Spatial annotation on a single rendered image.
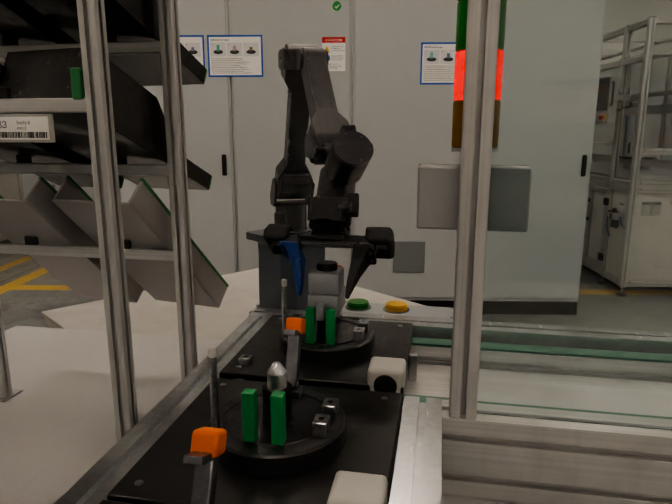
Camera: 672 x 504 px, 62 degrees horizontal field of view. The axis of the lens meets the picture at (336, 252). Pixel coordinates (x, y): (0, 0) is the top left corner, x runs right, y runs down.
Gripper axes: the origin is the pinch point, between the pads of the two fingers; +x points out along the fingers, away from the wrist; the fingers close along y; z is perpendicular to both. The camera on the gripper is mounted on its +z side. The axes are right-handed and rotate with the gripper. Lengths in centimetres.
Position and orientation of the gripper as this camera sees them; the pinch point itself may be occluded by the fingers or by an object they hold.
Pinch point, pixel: (325, 273)
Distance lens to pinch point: 79.6
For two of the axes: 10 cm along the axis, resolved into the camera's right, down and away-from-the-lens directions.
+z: -1.4, -4.3, -8.9
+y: 9.8, 0.4, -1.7
